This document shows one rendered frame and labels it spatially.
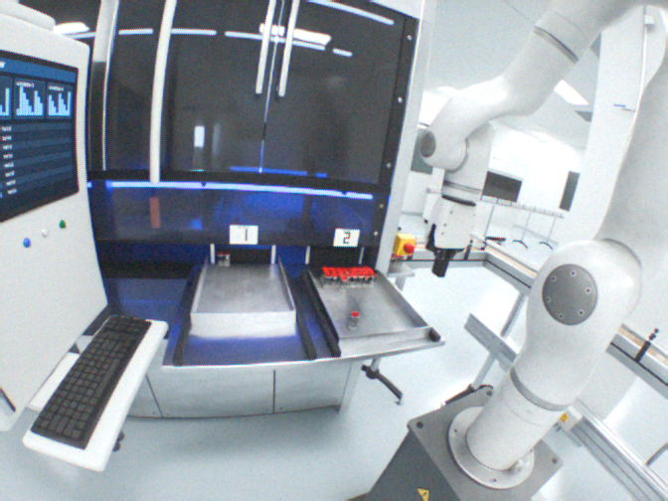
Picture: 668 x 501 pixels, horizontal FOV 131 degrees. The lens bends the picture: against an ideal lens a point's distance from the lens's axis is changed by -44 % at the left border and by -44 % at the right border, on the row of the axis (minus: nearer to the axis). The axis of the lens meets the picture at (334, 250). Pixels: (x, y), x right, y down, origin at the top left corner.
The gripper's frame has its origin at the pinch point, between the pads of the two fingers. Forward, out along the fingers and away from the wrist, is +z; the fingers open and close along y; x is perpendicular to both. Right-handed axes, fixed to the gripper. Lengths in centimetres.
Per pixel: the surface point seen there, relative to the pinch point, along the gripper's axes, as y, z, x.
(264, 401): 33, 90, -40
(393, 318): -0.1, 22.0, -11.3
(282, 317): 31.0, 20.4, -13.6
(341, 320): 15.3, 22.0, -12.7
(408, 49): -5, -58, -39
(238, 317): 42.1, 20.1, -13.8
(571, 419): -79, 58, 34
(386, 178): -4.5, -13.5, -39.4
